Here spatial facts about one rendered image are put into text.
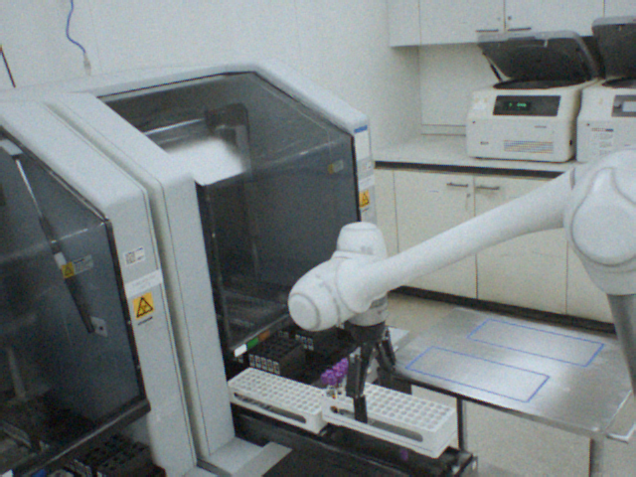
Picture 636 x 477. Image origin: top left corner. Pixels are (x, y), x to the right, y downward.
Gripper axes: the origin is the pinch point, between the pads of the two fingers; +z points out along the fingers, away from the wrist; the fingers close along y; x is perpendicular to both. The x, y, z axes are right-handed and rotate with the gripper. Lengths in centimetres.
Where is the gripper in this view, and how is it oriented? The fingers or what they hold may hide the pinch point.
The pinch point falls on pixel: (374, 400)
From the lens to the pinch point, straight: 158.5
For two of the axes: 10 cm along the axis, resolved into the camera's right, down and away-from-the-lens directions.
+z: 1.0, 9.4, 3.2
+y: 6.0, -3.1, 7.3
